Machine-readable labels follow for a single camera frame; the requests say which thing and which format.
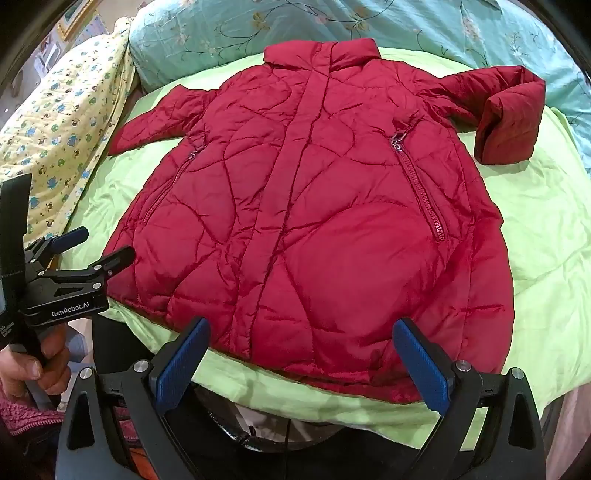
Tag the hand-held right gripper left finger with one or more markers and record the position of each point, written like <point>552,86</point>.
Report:
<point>180,364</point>

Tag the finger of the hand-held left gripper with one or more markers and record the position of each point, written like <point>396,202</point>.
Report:
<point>69,237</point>
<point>106,265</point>

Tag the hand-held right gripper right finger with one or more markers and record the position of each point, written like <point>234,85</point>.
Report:
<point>422,364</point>

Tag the red quilted jacket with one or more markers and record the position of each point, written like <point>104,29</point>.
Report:
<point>323,207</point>

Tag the person's left forearm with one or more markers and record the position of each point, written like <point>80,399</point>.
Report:
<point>23,415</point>

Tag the person's left hand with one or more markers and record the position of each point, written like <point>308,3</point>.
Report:
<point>53,364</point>

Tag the person's dark pants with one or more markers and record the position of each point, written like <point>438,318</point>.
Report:
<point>207,443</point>

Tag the yellow printed blanket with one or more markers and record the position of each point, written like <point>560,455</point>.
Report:
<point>64,124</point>

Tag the light green bed sheet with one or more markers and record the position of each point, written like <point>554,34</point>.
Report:
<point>531,230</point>

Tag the gold framed picture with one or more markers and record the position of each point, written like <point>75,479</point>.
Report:
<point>76,18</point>

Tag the teal floral quilt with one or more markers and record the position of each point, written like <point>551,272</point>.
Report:
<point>207,41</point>

